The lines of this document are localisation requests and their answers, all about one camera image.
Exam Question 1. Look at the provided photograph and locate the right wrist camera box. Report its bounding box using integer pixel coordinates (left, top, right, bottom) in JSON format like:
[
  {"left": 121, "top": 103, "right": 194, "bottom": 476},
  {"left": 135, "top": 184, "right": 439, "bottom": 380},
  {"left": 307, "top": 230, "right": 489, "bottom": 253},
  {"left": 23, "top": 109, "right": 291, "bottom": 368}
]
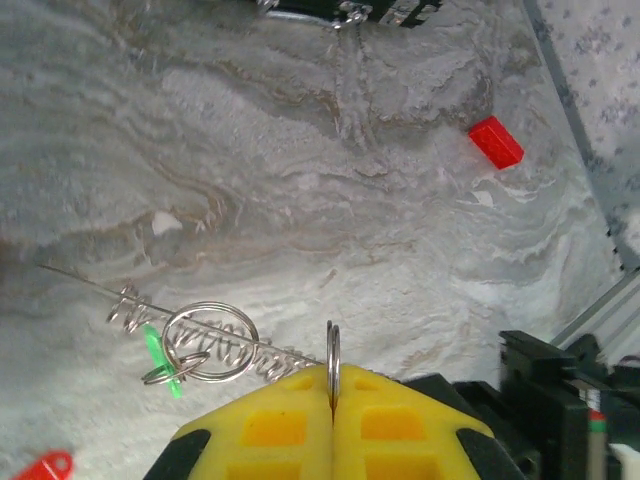
[{"left": 612, "top": 442, "right": 640, "bottom": 480}]

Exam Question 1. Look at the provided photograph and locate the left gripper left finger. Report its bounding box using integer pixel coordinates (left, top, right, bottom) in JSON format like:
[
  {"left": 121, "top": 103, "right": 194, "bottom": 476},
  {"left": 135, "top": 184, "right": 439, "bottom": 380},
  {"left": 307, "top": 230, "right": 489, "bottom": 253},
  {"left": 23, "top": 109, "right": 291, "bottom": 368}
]
[{"left": 147, "top": 363, "right": 335, "bottom": 480}]

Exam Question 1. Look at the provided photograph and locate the aluminium frame rail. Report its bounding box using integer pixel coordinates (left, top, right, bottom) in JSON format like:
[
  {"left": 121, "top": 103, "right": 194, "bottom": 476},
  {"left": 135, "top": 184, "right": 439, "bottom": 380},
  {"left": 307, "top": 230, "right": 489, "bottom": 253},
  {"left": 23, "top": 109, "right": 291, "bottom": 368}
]
[{"left": 522, "top": 0, "right": 640, "bottom": 274}]

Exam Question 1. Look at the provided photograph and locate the large silver keyring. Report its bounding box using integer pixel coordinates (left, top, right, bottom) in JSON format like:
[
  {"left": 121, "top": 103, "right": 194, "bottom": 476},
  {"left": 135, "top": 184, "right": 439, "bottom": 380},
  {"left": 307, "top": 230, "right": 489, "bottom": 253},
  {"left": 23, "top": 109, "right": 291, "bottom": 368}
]
[{"left": 162, "top": 301, "right": 261, "bottom": 385}]

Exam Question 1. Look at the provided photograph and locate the red block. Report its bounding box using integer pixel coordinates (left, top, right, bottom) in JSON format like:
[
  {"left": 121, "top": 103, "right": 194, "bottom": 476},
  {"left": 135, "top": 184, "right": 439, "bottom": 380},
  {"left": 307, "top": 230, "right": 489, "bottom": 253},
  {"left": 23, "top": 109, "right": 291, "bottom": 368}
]
[{"left": 468, "top": 114, "right": 526, "bottom": 172}]

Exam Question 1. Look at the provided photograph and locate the key with red tag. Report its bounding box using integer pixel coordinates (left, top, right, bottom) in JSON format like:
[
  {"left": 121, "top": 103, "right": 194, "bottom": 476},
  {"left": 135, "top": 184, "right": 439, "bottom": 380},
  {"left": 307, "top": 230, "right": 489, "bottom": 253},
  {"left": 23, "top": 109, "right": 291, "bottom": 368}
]
[{"left": 8, "top": 449, "right": 75, "bottom": 480}]

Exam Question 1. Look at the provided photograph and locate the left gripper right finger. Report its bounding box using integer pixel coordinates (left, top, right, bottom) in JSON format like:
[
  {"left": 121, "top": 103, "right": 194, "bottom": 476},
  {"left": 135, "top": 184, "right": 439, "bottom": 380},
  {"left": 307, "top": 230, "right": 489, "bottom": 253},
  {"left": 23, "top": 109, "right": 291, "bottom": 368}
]
[{"left": 332, "top": 363, "right": 526, "bottom": 480}]

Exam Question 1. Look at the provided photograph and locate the wide aluminium base rail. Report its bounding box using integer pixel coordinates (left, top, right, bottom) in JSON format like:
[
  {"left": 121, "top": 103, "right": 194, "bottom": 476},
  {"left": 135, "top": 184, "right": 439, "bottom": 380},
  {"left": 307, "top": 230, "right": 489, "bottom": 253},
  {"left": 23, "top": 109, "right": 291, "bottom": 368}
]
[{"left": 549, "top": 269, "right": 640, "bottom": 361}]

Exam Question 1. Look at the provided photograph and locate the green key tag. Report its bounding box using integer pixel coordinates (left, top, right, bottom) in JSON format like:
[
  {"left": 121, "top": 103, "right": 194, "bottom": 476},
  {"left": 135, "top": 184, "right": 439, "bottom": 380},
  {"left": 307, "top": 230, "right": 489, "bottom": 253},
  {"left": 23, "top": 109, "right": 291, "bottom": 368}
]
[{"left": 141, "top": 323, "right": 211, "bottom": 401}]

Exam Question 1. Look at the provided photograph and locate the silver beaded necklace ring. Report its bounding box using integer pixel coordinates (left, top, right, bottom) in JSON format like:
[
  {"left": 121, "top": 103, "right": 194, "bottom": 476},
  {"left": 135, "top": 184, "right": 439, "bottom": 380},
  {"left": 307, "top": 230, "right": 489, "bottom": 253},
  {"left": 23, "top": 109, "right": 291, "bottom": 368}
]
[{"left": 38, "top": 263, "right": 326, "bottom": 386}]

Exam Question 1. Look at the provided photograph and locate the black briefcase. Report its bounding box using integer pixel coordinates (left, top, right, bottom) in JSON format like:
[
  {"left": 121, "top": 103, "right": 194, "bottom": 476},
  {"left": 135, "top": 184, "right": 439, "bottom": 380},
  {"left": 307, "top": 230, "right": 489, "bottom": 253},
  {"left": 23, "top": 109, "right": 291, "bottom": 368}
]
[{"left": 257, "top": 0, "right": 444, "bottom": 29}]

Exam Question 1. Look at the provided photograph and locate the small silver split keyring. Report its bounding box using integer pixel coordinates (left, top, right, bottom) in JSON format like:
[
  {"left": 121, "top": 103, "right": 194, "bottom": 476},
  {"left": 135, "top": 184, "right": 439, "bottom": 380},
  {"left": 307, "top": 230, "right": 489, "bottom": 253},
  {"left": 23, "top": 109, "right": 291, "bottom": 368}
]
[{"left": 325, "top": 319, "right": 343, "bottom": 409}]

